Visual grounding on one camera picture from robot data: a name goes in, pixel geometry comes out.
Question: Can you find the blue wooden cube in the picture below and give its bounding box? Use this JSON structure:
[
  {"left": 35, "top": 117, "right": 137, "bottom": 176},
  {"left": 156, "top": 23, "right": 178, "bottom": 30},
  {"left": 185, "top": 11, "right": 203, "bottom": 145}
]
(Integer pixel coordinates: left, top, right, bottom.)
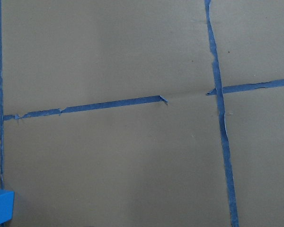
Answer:
[{"left": 0, "top": 189, "right": 14, "bottom": 224}]

